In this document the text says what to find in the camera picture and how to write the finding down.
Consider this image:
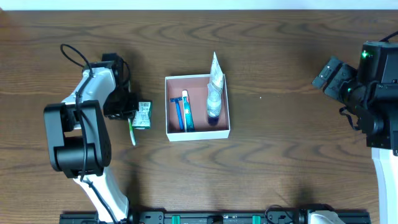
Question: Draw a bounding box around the green white soap packet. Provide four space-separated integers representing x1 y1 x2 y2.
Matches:
131 101 152 129

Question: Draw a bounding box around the green white toothbrush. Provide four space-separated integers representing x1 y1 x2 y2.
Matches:
127 118 136 147

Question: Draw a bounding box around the blue disposable razor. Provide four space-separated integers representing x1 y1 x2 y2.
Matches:
170 97 184 131

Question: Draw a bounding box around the teal toothpaste tube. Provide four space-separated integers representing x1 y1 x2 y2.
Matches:
182 90 195 133

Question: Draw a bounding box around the clear pump bottle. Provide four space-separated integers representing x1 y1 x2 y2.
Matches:
206 83 222 126

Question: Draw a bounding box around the white floral shampoo tube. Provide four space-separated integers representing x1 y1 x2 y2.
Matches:
210 52 224 91

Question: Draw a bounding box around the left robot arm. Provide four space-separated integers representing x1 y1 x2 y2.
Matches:
44 54 139 223

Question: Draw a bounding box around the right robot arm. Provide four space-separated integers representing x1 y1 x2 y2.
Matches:
312 39 397 223

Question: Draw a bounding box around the white cardboard box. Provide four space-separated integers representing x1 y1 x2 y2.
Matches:
165 74 231 142

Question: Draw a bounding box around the black mounting rail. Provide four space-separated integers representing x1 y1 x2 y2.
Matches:
58 203 373 224

